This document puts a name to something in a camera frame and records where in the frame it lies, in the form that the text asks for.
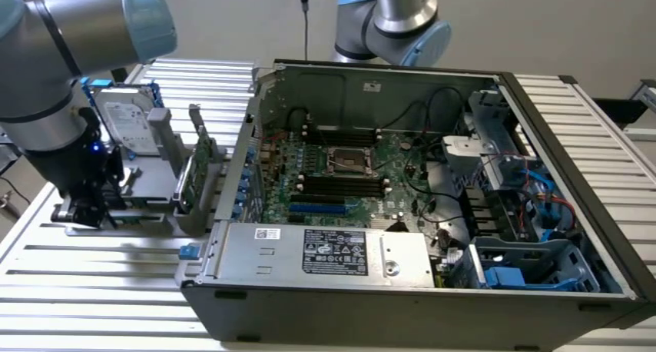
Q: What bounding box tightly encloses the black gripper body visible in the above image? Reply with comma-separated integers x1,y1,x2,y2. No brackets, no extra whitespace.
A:
25,106,127,230

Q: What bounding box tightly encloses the black RAM slot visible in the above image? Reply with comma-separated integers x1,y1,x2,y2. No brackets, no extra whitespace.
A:
303,134,385,141
295,191,393,199
295,185,393,194
303,138,385,146
303,129,385,137
295,174,393,183
295,180,393,188
303,125,385,132

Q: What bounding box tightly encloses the grey parts rack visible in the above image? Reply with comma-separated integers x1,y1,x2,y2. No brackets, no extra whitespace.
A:
65,104,233,237

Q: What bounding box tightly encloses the silver hard disk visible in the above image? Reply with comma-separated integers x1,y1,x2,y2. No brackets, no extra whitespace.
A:
95,88,161,157

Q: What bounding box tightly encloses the green graphics card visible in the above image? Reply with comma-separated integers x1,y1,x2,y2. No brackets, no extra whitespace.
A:
173,104,218,215

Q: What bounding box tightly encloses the blue disk caddy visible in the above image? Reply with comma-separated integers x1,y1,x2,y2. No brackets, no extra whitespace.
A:
79,77,167,161

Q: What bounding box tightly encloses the silver power supply unit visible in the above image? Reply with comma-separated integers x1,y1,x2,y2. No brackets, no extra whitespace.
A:
202,221,438,290

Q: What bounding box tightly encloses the black expansion slot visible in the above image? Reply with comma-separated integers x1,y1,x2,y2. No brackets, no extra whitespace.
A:
286,214,346,224

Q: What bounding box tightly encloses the blue expansion slot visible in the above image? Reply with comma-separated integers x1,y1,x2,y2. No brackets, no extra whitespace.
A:
290,202,349,217

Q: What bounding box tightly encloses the metal CPU socket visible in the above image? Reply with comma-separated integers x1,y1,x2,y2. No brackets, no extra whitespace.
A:
326,145,374,176

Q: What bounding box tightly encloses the green motherboard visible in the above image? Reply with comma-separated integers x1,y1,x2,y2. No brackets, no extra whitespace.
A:
255,131,449,234

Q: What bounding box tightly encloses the black open PC case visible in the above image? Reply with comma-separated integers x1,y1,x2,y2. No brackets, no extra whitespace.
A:
174,58,656,344

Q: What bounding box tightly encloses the grey metal disk bay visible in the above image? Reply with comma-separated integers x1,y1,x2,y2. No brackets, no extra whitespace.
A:
461,88,546,184

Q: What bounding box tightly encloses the blue plastic clip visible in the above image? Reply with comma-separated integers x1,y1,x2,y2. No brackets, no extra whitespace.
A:
485,267,527,290

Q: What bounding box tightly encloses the grey drive cage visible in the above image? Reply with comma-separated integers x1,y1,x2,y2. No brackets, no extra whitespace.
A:
463,234,602,294

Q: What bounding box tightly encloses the black box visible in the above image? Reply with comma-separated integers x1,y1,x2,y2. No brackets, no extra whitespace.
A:
594,97,650,126

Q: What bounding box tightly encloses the short black wire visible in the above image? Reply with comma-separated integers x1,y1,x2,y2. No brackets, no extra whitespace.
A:
286,108,310,131

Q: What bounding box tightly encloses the black hanging cable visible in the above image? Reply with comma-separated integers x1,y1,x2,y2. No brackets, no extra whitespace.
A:
299,0,313,61

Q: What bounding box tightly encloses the black looped wire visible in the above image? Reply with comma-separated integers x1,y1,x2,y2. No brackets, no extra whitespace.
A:
409,86,469,134

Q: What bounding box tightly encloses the blue wire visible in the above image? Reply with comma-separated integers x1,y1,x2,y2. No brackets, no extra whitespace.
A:
513,167,562,231

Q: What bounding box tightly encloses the red wire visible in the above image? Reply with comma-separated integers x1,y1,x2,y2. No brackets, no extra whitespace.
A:
522,190,579,231

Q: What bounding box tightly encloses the aluminium profile frame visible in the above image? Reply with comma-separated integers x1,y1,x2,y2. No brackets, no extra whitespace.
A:
623,78,656,141

